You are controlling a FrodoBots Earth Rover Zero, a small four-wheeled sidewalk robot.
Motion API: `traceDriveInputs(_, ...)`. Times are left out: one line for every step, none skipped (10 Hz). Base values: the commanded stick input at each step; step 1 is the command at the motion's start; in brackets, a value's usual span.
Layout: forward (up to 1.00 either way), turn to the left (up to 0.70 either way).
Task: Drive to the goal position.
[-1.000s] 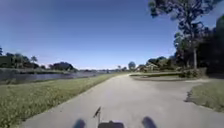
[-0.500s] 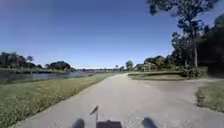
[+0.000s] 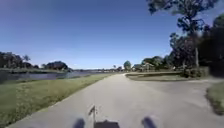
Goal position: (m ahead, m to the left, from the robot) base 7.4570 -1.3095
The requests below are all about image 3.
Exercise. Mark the small round tree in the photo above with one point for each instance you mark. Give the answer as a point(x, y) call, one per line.
point(127, 65)

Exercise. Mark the building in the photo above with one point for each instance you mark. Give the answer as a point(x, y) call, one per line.
point(146, 66)

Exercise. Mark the grey concrete path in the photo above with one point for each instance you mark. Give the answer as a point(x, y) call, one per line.
point(113, 100)

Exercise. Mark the grass lawn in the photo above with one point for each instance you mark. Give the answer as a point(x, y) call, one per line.
point(156, 77)

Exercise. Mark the robot's own part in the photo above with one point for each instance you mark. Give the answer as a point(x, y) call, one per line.
point(79, 123)
point(148, 122)

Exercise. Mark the lake water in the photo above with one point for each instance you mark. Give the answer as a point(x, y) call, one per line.
point(40, 76)

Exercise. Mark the row of dark trees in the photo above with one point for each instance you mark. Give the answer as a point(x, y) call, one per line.
point(186, 50)

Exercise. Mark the hedge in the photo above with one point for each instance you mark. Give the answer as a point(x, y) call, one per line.
point(195, 72)

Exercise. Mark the wide grass field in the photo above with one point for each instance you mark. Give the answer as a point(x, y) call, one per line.
point(30, 96)

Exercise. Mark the trees across lake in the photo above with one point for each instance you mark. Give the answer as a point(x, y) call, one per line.
point(13, 61)

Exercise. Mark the grass patch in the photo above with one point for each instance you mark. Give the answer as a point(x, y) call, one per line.
point(216, 96)

